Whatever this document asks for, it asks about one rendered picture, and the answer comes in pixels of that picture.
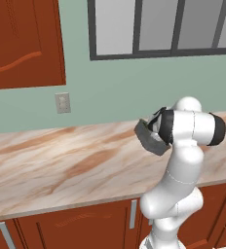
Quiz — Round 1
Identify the grey wall socket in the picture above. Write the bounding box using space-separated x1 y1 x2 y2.
55 91 72 115

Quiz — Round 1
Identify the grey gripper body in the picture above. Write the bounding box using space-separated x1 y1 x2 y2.
133 119 172 158

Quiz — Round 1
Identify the dark-framed window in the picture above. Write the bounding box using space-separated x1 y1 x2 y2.
87 0 226 62

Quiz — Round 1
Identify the red-brown wall cupboard door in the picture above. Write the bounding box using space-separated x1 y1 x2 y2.
0 0 67 91

